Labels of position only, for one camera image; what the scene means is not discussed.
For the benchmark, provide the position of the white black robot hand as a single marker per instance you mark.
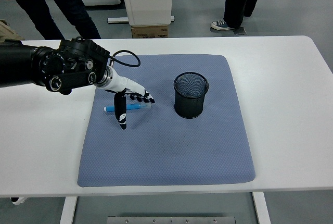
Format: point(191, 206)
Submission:
point(122, 82)

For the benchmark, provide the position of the blue marker with clear cap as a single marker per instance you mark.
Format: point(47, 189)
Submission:
point(135, 107)

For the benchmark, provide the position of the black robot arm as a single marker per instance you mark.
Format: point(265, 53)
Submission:
point(26, 65)

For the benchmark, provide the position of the black mesh pen holder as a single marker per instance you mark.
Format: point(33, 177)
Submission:
point(190, 106)

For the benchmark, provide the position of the person in dark trousers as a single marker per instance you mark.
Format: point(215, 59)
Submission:
point(39, 2)

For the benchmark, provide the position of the beige fabric object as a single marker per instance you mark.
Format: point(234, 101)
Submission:
point(7, 34)

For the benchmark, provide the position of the brown cardboard box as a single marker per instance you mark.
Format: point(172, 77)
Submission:
point(149, 31)

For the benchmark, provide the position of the blue-grey quilted mat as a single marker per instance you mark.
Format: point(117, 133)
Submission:
point(156, 151)

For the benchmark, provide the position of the small grey floor plate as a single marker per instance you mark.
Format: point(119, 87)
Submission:
point(240, 31)

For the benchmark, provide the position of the white table leg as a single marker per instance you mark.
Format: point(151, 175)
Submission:
point(261, 208)
point(68, 211)

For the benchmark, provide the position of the small white black object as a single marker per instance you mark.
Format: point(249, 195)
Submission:
point(18, 201)

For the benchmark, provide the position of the white pedestal base bar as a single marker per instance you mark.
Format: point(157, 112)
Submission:
point(117, 20)

